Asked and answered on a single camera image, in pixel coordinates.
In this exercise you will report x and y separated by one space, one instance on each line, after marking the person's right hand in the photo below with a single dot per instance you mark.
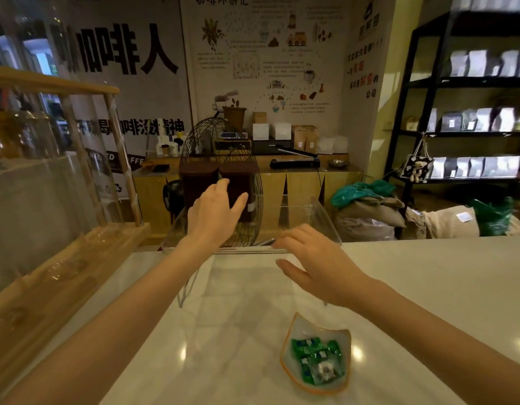
327 269

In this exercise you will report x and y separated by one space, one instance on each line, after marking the person's left hand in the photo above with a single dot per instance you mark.
211 215

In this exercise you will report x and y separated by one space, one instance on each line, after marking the person's right thumb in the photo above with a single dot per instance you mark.
291 269

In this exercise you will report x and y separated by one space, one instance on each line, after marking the person's left thumb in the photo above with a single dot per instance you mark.
239 204

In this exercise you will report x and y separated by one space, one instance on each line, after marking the person's right forearm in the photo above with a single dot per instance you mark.
445 345

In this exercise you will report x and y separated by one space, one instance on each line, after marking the person's left forearm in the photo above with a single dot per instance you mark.
116 324

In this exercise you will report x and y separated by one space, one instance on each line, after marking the dark brown box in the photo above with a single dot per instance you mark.
243 177
199 181

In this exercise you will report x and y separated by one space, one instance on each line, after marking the clear acrylic box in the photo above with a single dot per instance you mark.
260 244

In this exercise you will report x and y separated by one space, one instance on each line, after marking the clear glass candy dish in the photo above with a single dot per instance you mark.
293 333

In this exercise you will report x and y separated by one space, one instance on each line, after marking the wooden sideboard counter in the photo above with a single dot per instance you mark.
302 185

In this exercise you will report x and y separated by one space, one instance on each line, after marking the black drawer box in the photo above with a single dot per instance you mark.
272 146

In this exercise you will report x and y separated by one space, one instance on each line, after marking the black heat sealer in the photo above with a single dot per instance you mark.
293 163

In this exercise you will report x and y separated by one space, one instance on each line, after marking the black round stool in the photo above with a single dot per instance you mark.
172 198

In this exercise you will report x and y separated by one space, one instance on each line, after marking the white square box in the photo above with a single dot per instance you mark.
282 131
260 131

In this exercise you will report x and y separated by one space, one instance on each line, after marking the brown plant pot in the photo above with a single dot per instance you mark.
234 117

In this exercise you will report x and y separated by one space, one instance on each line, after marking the brown kraft paper bag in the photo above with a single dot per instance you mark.
299 139
312 139

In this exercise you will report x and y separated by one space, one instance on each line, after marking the small kraft cardboard box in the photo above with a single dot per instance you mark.
259 117

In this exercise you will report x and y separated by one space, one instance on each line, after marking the burlap sack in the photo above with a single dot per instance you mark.
369 219

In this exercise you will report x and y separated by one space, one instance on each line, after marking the pile of green wrapped candies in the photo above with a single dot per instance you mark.
317 360

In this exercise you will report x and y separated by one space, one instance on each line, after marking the white coffee appliance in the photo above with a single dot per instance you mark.
165 141

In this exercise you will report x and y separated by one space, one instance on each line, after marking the small dark bowl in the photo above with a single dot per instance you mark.
338 164

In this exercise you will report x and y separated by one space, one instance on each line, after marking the white low box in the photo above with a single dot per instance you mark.
334 145

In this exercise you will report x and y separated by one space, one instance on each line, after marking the beige cloth sack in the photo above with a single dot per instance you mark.
445 223

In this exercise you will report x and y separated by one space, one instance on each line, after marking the hanging plush toy bag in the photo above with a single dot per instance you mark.
416 167

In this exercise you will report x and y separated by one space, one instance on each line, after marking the banner with large black characters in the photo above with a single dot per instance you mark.
116 50

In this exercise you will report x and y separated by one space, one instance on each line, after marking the wooden glass display case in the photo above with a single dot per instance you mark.
40 265

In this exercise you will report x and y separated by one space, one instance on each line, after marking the dark green plastic bag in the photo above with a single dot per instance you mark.
494 215

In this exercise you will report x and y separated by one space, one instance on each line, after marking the black metal shelf rack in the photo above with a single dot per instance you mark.
424 84

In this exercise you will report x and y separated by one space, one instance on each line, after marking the row of grey coffee bags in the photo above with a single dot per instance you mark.
479 120

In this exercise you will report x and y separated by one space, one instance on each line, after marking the illustrated white wall poster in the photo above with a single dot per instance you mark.
264 50

